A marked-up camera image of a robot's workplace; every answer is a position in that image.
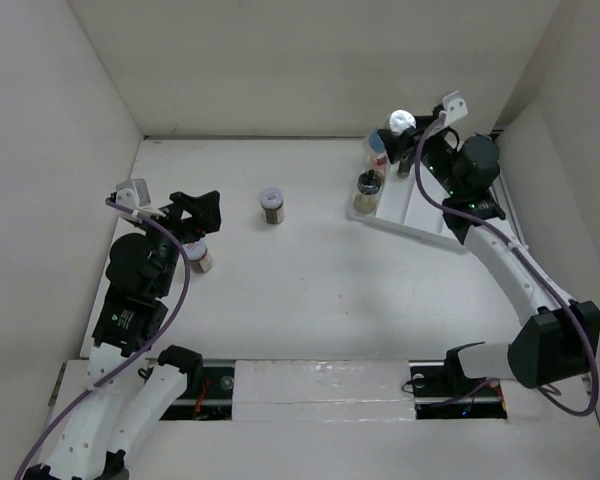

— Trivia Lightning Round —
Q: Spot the white lid spice jar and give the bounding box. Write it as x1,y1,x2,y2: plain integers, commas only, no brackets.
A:
259,187,284,225

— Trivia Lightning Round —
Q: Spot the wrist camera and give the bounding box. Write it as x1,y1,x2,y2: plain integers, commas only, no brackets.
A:
107,179,154,223
433,90,468,127

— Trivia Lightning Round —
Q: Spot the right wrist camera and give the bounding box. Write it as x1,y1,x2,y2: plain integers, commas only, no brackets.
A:
433,90,468,127

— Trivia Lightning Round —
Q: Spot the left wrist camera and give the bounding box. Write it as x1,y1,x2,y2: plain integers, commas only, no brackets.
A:
107,179,154,223

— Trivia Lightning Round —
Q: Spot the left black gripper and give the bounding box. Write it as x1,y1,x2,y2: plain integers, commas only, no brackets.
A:
134,189,220,295

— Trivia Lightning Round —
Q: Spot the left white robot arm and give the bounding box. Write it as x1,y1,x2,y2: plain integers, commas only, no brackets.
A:
15,180,221,479

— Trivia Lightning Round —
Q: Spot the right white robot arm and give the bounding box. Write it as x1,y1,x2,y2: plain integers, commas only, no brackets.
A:
378,110,600,394

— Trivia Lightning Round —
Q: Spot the blue label white bottle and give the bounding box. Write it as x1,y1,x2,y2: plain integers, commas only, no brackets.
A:
363,109,416,158

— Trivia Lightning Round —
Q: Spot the small black cap jar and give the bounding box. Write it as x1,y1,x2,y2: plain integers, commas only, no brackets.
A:
396,155,414,179

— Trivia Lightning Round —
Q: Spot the black grinder cap jar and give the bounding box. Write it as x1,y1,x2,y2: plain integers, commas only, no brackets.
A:
353,169,382,214

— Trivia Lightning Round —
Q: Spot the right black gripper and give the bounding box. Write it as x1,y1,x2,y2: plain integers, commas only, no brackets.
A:
376,114,463,197

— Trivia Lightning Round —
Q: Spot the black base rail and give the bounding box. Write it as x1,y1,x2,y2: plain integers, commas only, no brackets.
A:
162,360,508,423

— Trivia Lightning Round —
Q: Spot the white divided tray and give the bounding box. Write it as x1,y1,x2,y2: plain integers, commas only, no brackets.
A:
347,165,466,252

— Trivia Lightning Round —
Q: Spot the silver lid jar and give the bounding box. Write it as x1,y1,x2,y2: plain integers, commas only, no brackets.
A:
183,239,213,274

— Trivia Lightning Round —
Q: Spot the pink lid spice jar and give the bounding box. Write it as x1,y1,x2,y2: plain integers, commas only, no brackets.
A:
366,152,389,178

